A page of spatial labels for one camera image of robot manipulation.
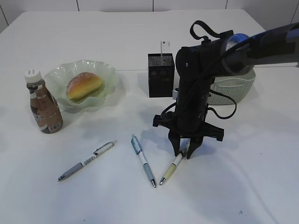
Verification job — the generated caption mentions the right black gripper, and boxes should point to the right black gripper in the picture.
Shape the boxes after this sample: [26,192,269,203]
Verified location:
[153,112,224,159]

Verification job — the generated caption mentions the cream grip pen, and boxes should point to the cream grip pen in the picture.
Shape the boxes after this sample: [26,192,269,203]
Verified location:
[159,139,190,186]

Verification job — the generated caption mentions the blue grip pen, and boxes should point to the blue grip pen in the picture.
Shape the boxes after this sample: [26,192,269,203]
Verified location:
[131,134,157,188]

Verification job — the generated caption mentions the grey grip pen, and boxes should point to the grey grip pen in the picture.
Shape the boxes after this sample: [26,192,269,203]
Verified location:
[57,140,117,182]

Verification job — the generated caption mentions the transparent plastic ruler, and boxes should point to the transparent plastic ruler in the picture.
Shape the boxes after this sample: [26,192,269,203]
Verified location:
[160,41,171,56]

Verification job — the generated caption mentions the sugared bread roll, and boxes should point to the sugared bread roll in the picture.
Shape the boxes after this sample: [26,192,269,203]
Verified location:
[66,72,103,101]

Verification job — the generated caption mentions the brown coffee drink bottle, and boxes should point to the brown coffee drink bottle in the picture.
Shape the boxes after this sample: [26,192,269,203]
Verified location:
[24,69,63,134]

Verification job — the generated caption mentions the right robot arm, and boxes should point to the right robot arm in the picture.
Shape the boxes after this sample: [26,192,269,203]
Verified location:
[153,21,299,158]

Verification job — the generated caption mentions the green plastic basket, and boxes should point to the green plastic basket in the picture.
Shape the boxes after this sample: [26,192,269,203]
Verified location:
[208,70,256,105]

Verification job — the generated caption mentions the black mesh pen holder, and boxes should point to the black mesh pen holder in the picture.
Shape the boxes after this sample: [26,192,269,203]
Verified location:
[148,53,175,98]

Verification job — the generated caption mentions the green wavy glass plate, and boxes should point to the green wavy glass plate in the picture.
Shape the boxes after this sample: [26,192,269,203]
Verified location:
[44,60,119,112]

